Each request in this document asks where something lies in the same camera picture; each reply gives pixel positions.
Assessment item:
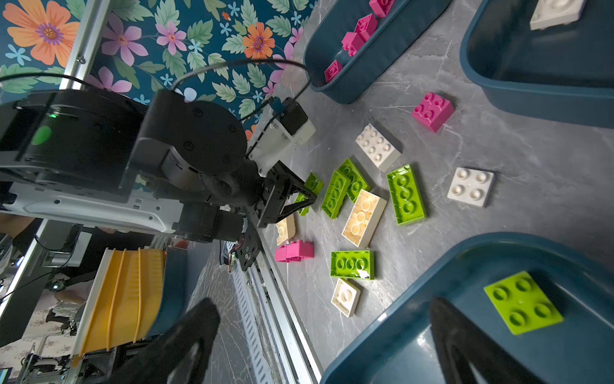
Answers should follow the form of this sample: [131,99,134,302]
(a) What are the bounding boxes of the white long brick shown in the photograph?
[355,123,401,172]
[276,214,297,246]

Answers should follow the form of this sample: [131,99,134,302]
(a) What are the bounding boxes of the middle teal bin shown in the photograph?
[460,1,613,128]

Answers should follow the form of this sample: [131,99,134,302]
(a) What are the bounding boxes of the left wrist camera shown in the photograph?
[247,97,316,177]

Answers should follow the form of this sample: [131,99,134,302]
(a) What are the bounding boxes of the right teal bin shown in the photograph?
[322,232,613,383]

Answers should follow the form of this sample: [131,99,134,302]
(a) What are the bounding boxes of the white small brick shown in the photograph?
[447,167,495,208]
[331,278,361,318]

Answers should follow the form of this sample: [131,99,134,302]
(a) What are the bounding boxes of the teal bin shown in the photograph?
[460,1,613,128]
[322,232,613,383]
[304,1,450,104]

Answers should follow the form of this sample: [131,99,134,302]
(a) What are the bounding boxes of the left teal bin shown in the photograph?
[304,1,450,104]

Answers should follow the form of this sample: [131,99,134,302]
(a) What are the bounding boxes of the pink long brick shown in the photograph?
[274,240,314,263]
[342,32,365,57]

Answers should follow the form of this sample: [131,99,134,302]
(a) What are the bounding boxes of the white long brick bottom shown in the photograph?
[276,214,297,246]

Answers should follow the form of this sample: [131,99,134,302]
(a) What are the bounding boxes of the green flat brick centre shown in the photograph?
[338,158,371,203]

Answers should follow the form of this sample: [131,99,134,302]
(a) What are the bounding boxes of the white small brick lower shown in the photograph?
[331,278,361,318]

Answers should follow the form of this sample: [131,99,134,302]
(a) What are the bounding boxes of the yellow ribbed panel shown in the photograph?
[71,249,166,360]

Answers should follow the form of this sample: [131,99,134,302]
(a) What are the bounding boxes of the white square brick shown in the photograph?
[529,0,586,30]

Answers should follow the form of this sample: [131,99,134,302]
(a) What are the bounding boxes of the pink brick near bins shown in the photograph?
[412,92,454,133]

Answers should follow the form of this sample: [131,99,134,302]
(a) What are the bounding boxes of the pink long brick bottom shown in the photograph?
[274,240,314,263]

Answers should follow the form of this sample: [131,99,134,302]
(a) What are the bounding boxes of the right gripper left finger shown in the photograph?
[107,298,221,383]

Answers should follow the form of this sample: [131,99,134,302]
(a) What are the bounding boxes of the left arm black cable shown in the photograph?
[169,57,313,123]

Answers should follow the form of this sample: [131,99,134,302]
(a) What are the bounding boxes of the green small square brick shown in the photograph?
[484,271,564,336]

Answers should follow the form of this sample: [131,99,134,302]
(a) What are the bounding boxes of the green long brick lower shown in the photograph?
[329,251,376,280]

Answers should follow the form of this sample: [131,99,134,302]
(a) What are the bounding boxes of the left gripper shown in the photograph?
[239,162,317,271]

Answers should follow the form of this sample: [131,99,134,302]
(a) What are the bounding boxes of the green long brick centre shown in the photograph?
[321,171,350,219]

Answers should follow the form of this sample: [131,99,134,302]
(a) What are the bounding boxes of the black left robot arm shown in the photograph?
[1,88,317,269]

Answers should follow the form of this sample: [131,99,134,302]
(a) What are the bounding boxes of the white long brick top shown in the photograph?
[355,123,401,172]

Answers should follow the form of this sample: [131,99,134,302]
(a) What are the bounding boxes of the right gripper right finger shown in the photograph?
[429,297,543,383]

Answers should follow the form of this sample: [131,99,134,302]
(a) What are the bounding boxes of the cream long brick centre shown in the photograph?
[342,190,387,248]

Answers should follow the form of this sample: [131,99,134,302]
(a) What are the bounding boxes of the green long brick right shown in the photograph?
[387,164,427,226]

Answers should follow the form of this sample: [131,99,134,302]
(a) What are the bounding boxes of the white small brick right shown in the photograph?
[447,167,495,208]

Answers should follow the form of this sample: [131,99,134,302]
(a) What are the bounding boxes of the pink small brick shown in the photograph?
[354,14,377,42]
[325,60,342,83]
[369,0,395,19]

